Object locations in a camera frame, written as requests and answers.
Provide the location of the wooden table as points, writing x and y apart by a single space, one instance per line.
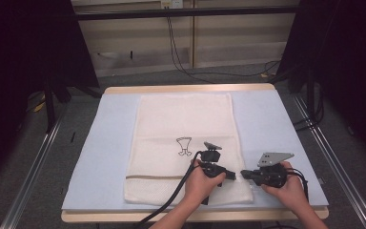
187 88

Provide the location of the white power outlet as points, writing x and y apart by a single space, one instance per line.
171 3

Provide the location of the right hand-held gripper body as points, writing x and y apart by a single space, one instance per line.
271 175

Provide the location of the cream towel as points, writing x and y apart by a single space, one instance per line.
184 127

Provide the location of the light blue table mat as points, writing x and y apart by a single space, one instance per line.
108 152

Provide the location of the black horizontal bar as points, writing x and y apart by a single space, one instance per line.
187 12

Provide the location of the black curtain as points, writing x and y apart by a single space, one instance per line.
22 63
346 63

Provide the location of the black metal stand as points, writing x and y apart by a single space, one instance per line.
50 108

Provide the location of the aluminium floor rail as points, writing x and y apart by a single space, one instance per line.
336 162
31 171

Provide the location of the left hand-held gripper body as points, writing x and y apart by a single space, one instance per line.
212 165

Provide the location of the person's right hand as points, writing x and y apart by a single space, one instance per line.
287 191

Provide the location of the person's left hand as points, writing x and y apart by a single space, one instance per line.
201 186

